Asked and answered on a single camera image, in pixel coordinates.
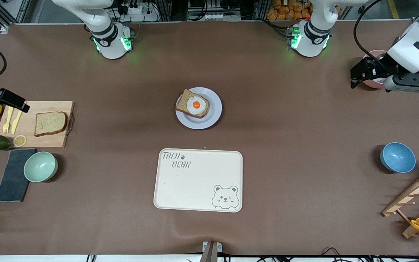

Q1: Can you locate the dark grey cloth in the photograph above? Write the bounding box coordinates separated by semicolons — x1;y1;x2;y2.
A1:
0;148;37;203

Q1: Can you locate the orange snack bag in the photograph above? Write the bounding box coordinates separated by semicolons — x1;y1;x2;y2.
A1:
267;0;312;21

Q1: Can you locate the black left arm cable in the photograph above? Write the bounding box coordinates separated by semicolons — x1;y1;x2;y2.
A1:
354;0;390;71

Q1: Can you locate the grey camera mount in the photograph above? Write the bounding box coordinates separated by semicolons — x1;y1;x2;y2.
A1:
199;241;223;262

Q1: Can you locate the fried egg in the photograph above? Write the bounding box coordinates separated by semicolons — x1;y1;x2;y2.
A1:
186;95;207;115

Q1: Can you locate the wooden rack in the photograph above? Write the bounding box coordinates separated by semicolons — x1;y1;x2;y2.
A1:
382;167;419;239

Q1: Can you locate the yellow plastic knife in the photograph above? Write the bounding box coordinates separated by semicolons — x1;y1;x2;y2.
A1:
11;109;23;134

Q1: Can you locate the cream bear print tray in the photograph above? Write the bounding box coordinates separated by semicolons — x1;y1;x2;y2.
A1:
153;148;243;213

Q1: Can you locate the white round plate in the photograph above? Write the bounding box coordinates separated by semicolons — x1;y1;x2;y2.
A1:
175;87;223;130

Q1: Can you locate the pink bowl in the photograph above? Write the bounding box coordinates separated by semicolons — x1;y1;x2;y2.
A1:
362;50;390;89

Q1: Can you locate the white power strip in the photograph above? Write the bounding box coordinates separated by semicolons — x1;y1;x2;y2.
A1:
117;3;159;22

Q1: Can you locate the wooden cutting board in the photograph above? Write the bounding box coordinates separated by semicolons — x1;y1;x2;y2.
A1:
0;101;75;148

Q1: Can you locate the mint green bowl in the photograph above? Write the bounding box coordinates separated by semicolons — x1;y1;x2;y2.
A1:
23;151;59;183

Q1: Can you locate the blue bowl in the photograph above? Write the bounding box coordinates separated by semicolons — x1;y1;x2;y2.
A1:
380;142;416;174

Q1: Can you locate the yellow plastic fork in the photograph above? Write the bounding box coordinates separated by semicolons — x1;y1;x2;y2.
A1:
2;106;15;135

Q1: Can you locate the brown bread slice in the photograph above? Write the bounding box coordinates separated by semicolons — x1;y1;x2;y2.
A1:
34;111;68;137
175;89;209;119

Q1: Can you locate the white socket strip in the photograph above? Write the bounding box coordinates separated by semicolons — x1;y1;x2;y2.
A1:
203;13;242;21

